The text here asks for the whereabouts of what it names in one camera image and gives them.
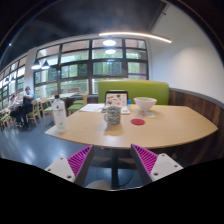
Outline green upholstered bench backrest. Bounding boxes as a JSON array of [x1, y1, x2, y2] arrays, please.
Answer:
[[97, 79, 170, 106]]

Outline clear plastic water bottle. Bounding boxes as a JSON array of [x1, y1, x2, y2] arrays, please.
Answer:
[[51, 94, 69, 134]]

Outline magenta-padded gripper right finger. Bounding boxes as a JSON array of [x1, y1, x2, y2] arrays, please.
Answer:
[[129, 143, 184, 186]]

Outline wooden dining table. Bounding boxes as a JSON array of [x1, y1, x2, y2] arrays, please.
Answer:
[[49, 92, 81, 101]]

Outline white ceramic bowl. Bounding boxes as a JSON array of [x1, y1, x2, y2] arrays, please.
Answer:
[[133, 96, 158, 112]]

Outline white paper sheets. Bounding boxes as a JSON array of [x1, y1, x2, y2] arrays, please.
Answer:
[[79, 103, 106, 113]]

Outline black pendant lamps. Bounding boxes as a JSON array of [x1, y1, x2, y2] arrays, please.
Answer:
[[30, 36, 118, 71]]

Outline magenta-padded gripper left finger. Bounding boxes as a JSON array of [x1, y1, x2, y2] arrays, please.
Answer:
[[44, 144, 95, 187]]

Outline person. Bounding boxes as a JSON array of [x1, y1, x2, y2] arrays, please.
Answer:
[[18, 85, 36, 129], [6, 94, 22, 124]]

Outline wooden chairs with green seats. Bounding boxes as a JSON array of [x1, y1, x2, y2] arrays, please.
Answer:
[[0, 93, 89, 131]]

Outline long linear ceiling light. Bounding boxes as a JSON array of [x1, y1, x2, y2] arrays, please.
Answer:
[[98, 31, 173, 44]]

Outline flat round red coaster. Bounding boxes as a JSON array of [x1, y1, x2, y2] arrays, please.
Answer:
[[130, 118, 146, 126]]

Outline green speckled mug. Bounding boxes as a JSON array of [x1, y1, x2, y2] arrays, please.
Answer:
[[103, 105, 122, 126]]

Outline large black-framed window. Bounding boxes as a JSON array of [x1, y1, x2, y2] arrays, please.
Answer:
[[0, 37, 149, 109]]

